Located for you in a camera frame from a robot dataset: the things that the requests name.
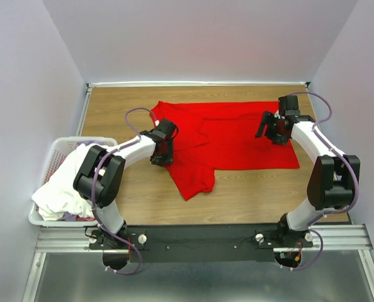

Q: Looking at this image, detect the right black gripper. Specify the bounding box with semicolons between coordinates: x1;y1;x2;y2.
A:
254;110;288;147

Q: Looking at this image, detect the red t shirt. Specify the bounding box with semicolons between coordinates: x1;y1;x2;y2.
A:
152;101;300;201

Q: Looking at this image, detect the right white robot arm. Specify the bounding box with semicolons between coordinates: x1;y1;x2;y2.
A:
255;92;360;247

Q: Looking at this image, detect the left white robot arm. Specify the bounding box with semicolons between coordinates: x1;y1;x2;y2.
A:
73;118;179;249

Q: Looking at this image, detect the white laundry basket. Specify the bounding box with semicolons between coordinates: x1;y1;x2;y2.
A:
28;137;117;228

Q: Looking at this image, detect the white t shirt in basket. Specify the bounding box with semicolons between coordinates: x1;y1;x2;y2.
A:
31;141;107;222

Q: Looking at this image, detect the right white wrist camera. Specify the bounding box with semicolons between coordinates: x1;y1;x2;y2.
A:
274;110;284;120

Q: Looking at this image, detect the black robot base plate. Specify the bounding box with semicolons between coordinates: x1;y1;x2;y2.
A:
87;223;313;272

